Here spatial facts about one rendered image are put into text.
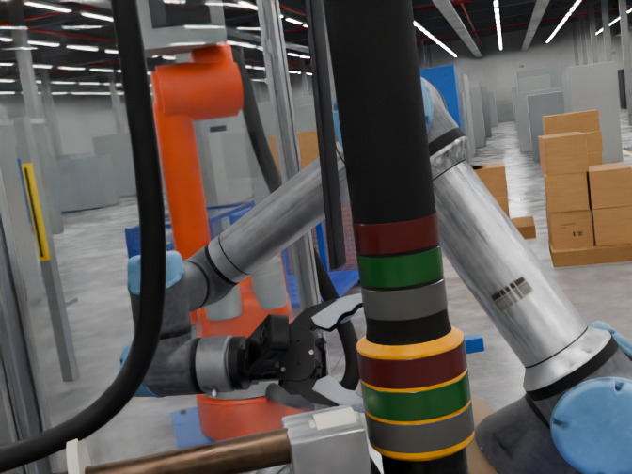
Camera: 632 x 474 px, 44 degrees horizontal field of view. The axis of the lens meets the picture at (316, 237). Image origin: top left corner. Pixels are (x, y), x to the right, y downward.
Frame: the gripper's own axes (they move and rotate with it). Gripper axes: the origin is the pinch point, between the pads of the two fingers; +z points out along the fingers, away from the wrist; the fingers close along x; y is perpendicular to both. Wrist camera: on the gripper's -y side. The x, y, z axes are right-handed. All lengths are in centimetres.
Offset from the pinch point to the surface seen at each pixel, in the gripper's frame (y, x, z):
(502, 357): 419, -103, 24
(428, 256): -67, 15, 11
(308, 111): 801, -563, -191
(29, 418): -2.0, 6.5, -46.9
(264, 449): -65, 22, 4
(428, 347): -66, 18, 10
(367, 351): -66, 18, 8
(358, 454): -65, 22, 7
